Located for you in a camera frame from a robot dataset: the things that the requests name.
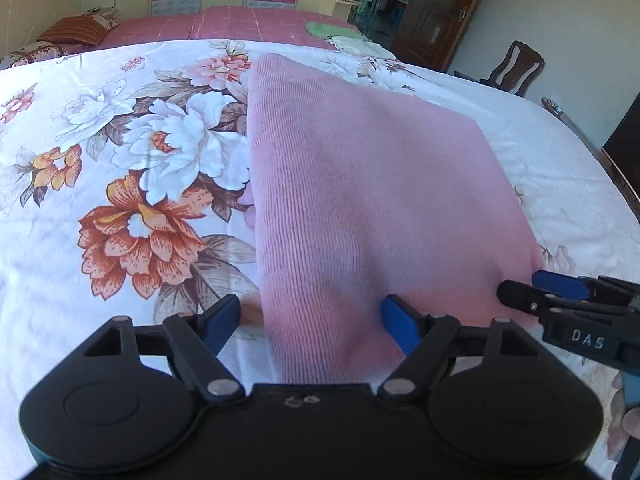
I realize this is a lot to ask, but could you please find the brown striped pillow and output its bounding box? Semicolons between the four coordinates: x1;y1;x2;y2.
36;15;110;47

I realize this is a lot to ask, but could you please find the white cloth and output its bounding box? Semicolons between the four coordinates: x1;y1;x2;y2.
327;35;397;59

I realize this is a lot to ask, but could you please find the pink knit sweater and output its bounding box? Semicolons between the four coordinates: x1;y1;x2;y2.
239;52;547;387

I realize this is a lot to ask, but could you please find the floral pillow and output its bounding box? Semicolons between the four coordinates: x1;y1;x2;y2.
0;41;68;70
84;6;122;29

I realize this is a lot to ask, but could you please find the green cloth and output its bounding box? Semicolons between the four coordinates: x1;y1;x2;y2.
304;20;362;42

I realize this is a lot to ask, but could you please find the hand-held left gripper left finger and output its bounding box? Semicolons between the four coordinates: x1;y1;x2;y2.
82;294;246;404

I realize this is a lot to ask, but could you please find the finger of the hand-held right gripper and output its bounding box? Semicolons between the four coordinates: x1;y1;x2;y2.
531;269;592;301
497;279;567;317

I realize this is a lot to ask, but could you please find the floral white bedsheet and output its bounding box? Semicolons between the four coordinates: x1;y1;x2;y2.
0;39;640;480

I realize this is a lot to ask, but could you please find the person's right hand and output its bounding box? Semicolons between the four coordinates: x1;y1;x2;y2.
606;405;635;462

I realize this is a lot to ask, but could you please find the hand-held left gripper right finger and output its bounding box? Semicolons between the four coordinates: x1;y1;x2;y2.
377;294;545;404

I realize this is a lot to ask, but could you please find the pink checked bedspread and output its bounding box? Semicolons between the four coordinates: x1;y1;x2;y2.
82;5;362;54

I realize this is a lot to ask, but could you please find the dark wooden chair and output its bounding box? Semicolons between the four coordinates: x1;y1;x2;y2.
452;40;547;99

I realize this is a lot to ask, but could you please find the dark wooden furniture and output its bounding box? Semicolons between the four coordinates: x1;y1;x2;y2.
541;96;640;206

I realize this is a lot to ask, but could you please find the dark wooden door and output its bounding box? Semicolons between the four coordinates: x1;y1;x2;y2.
389;0;498;73

